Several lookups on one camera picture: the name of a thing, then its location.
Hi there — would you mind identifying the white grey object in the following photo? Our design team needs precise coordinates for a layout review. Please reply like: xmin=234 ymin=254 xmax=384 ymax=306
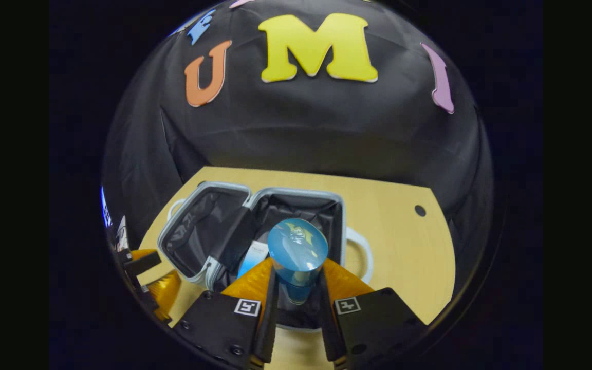
xmin=116 ymin=216 xmax=130 ymax=251

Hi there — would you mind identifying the computer screen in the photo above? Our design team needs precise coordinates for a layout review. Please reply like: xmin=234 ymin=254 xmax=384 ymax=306
xmin=101 ymin=186 xmax=113 ymax=228

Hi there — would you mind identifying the green bottle with blue cap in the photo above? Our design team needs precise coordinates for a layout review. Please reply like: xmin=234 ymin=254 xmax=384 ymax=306
xmin=267 ymin=218 xmax=329 ymax=305

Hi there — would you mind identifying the black backdrop cloth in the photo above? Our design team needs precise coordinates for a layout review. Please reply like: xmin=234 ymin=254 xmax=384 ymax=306
xmin=102 ymin=0 xmax=494 ymax=309

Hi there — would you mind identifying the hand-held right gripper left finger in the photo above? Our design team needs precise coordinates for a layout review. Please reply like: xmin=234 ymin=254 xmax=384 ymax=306
xmin=173 ymin=257 xmax=279 ymax=370

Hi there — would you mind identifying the pale blue small suitcase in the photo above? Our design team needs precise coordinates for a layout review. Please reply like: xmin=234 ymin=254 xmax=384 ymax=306
xmin=157 ymin=181 xmax=375 ymax=332

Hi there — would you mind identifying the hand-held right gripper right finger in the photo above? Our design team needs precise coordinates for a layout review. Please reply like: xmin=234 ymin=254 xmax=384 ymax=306
xmin=319 ymin=257 xmax=428 ymax=370

